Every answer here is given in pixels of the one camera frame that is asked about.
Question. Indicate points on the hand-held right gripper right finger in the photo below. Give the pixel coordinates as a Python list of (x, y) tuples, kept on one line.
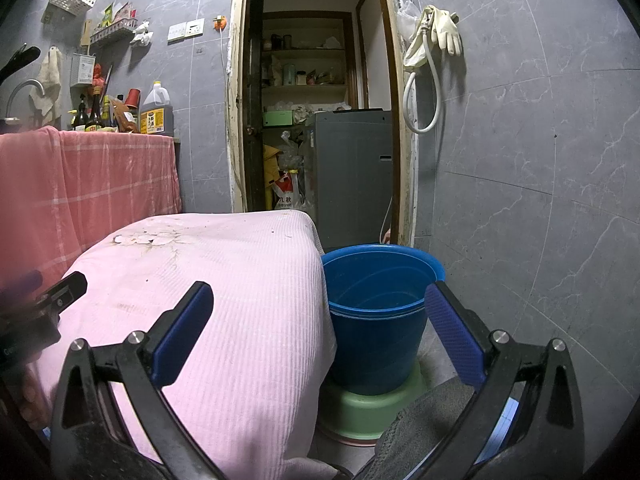
[(450, 330)]

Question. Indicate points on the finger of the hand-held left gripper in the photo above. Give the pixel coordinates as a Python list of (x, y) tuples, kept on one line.
[(65, 290), (20, 285)]

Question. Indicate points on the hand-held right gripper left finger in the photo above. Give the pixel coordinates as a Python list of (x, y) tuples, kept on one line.
[(185, 325)]

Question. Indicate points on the blue plastic bucket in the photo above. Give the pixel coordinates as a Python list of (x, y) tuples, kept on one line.
[(375, 340)]

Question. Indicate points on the person's left hand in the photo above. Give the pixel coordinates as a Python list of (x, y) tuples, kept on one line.
[(34, 402)]

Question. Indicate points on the pink floral blanket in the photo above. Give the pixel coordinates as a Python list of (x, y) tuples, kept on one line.
[(225, 310)]

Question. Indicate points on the grey cloth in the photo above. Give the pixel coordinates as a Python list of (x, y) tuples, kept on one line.
[(425, 420)]

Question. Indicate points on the pink checked cloth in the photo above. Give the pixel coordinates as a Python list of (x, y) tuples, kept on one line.
[(100, 185)]

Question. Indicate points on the green plastic basin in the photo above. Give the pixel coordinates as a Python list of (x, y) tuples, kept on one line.
[(370, 410)]

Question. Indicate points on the red and white plastic bag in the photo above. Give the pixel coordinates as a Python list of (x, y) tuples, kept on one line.
[(287, 192)]

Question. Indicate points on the dark sauce bottle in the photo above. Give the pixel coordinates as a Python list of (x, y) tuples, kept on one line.
[(80, 117), (93, 115)]

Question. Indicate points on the yellow bag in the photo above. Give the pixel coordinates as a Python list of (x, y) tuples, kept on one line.
[(270, 170)]

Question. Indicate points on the brown packet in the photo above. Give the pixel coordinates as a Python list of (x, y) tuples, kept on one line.
[(125, 117)]

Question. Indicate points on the grey washing machine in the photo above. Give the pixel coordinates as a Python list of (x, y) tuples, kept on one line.
[(350, 175)]

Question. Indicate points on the cooking oil bottle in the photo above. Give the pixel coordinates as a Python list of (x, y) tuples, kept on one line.
[(156, 115)]

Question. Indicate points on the metal faucet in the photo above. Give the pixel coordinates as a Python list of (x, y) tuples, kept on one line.
[(22, 87)]

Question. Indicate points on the clear plastic bag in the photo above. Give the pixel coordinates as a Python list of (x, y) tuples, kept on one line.
[(407, 15), (292, 152)]

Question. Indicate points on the red cup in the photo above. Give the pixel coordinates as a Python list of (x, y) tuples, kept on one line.
[(132, 97)]

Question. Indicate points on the beige rag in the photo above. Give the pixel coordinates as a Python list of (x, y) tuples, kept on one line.
[(47, 80)]

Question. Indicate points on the green box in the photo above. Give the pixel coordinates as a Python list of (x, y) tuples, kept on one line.
[(278, 118)]

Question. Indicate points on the black frying pan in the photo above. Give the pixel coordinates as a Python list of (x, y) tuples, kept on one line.
[(22, 57)]

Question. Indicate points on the wooden spatula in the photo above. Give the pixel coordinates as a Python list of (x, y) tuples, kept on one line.
[(86, 35)]

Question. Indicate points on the wooden shelf unit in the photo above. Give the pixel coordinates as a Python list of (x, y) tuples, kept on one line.
[(305, 90)]

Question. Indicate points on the white crumpled plastic bag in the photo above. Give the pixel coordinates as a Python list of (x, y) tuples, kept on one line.
[(141, 34)]

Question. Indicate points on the teal jar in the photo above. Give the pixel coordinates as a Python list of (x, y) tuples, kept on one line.
[(289, 75)]

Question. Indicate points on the white jar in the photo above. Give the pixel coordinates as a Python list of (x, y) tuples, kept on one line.
[(301, 78)]

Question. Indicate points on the cream rubber glove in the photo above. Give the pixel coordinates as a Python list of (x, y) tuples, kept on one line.
[(447, 30), (416, 52)]

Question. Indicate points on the green seasoning packet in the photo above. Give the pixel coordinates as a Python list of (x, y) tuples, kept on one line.
[(107, 12)]

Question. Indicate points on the pale seasoning packet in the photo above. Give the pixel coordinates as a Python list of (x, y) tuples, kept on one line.
[(122, 12)]

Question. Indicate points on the orange plug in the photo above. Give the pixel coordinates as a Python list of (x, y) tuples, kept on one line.
[(220, 23)]

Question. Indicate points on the wooden door frame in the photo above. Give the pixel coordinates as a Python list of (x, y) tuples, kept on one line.
[(235, 110)]

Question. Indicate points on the white wall shelf rack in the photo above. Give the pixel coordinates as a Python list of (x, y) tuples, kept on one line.
[(112, 30)]

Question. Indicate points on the white wall switch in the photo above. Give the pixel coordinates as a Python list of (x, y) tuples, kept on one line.
[(176, 32)]

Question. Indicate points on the white wall socket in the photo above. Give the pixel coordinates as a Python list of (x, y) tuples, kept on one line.
[(195, 27)]

